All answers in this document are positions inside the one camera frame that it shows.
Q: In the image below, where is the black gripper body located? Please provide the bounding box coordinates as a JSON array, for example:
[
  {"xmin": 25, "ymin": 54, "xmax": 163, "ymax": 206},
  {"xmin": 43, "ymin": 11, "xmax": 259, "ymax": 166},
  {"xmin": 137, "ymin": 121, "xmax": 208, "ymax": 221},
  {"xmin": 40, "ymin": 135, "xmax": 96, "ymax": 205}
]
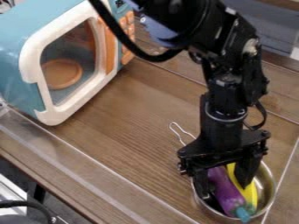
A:
[{"xmin": 177, "ymin": 94, "xmax": 271, "ymax": 176}]

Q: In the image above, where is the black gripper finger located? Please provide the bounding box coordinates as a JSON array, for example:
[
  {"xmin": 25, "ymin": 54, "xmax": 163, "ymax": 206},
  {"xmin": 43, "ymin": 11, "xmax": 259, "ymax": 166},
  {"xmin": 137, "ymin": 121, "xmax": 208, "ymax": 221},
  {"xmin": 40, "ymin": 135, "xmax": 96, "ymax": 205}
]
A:
[
  {"xmin": 233, "ymin": 155, "xmax": 263, "ymax": 189},
  {"xmin": 192, "ymin": 169, "xmax": 216, "ymax": 207}
]

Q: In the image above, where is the silver pot with wire handle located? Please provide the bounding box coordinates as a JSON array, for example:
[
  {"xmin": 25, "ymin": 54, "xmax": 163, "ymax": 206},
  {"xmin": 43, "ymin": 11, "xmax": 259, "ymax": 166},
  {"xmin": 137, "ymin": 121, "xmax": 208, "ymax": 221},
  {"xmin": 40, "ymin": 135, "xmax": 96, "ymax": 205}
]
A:
[{"xmin": 168, "ymin": 122, "xmax": 276, "ymax": 221}]

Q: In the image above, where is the purple toy eggplant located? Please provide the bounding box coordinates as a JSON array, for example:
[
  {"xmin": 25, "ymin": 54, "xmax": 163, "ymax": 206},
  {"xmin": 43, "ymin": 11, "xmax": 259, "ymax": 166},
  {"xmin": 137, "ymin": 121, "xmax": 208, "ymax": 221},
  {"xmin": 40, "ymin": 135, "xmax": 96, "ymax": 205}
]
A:
[{"xmin": 208, "ymin": 166, "xmax": 251, "ymax": 222}]

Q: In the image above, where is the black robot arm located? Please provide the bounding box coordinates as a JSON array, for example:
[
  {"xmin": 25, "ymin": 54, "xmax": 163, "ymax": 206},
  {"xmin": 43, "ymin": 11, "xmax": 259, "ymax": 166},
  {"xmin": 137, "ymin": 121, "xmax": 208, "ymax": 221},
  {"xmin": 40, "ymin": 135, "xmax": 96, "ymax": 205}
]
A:
[{"xmin": 88, "ymin": 0, "xmax": 269, "ymax": 203}]

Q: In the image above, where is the yellow toy corn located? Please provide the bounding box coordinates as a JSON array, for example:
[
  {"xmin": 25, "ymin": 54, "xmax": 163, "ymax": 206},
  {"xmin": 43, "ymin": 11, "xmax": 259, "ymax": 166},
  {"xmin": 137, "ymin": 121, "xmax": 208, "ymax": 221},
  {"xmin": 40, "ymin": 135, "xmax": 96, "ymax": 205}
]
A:
[{"xmin": 227, "ymin": 163, "xmax": 257, "ymax": 214}]

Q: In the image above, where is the orange microwave turntable plate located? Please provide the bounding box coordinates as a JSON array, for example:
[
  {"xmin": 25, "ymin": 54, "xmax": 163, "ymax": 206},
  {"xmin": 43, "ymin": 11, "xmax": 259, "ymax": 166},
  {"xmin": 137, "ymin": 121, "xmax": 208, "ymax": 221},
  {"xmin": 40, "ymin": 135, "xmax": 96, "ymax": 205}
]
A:
[{"xmin": 41, "ymin": 59, "xmax": 83, "ymax": 90}]

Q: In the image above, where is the blue toy microwave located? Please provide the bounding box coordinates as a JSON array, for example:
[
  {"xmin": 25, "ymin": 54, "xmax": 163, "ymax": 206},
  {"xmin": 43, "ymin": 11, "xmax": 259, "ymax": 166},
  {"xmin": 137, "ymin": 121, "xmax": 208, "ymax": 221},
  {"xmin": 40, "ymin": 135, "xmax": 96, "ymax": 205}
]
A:
[{"xmin": 0, "ymin": 0, "xmax": 135, "ymax": 126}]

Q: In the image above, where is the black cable bottom left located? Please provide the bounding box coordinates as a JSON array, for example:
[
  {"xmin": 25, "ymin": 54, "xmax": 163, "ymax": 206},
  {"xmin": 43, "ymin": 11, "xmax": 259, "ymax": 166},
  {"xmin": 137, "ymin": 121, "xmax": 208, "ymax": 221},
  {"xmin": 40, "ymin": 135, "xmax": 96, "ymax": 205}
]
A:
[{"xmin": 0, "ymin": 200, "xmax": 53, "ymax": 224}]

